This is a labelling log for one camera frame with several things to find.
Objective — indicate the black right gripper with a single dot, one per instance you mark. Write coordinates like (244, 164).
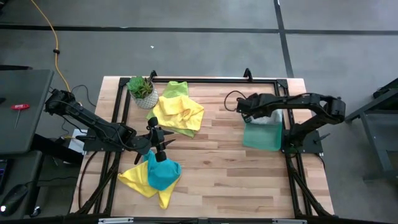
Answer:
(253, 104)

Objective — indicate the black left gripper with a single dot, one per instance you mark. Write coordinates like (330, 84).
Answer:
(146, 144)

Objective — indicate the grey waffle weave towel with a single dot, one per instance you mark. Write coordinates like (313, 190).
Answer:
(270, 119)

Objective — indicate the yellow microfiber towel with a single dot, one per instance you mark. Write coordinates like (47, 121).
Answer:
(136, 180)
(180, 112)

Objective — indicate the teal microfiber towel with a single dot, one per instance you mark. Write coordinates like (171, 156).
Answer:
(163, 174)

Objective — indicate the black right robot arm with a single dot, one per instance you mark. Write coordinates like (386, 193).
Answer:
(311, 99)

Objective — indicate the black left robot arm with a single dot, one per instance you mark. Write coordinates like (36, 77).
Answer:
(93, 121)

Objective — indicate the green microfiber towel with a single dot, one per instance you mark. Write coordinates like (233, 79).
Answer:
(178, 88)

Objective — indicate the translucent teal plastic bin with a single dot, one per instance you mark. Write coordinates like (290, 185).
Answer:
(262, 137)

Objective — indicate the white triangle-patterned plant pot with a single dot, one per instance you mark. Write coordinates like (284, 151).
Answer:
(149, 102)

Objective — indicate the green succulent plant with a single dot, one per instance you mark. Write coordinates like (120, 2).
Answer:
(140, 87)

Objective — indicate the white paper sheet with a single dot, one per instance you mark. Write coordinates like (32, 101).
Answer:
(76, 144)

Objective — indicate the dark grey side desk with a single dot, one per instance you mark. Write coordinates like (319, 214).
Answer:
(37, 93)

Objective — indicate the black metal cart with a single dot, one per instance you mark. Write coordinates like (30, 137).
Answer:
(388, 88)

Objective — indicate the black computer mouse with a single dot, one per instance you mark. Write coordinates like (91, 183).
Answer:
(14, 199)

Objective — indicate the black aluminium table frame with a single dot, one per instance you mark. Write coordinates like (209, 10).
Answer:
(217, 80)

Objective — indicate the silver metal bracket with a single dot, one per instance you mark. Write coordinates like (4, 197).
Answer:
(115, 221)
(289, 221)

